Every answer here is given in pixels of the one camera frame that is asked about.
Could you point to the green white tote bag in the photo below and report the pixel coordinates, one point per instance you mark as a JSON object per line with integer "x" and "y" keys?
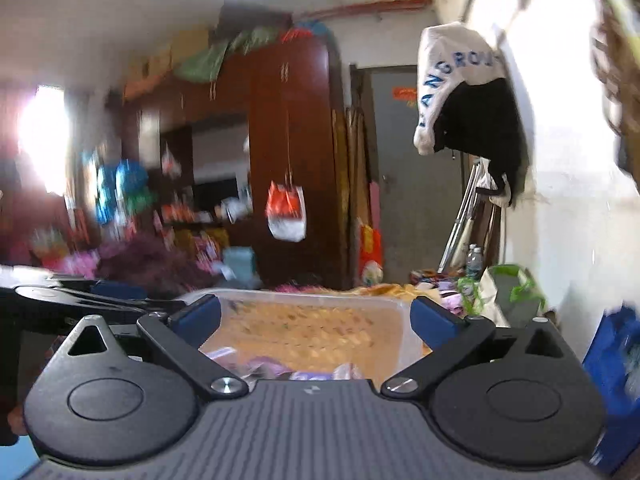
{"x": 507, "y": 294}

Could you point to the orange white plastic bag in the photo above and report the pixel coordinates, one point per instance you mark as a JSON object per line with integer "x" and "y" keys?
{"x": 286, "y": 213}

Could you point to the grey door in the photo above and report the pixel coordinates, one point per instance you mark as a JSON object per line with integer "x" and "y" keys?
{"x": 419, "y": 195}

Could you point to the brown hanging bag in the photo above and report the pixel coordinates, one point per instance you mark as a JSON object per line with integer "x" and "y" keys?
{"x": 615, "y": 57}

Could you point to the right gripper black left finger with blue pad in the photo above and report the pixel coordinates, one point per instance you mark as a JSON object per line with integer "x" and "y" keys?
{"x": 120, "y": 394}

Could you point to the white plastic laundry basket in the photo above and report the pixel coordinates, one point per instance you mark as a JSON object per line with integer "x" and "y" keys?
{"x": 315, "y": 332}

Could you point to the dark red wooden wardrobe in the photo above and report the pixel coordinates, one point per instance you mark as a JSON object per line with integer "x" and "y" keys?
{"x": 279, "y": 109}

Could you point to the yellow blanket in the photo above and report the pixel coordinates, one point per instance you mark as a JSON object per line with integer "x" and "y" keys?
{"x": 402, "y": 292}

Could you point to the blue shopping bag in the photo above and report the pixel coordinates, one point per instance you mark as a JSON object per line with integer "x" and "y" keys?
{"x": 612, "y": 361}

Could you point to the purple D3 medicine box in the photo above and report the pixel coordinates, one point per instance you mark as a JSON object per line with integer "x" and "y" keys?
{"x": 266, "y": 368}

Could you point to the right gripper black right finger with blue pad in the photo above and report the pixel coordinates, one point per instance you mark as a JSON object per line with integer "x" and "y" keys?
{"x": 505, "y": 396}

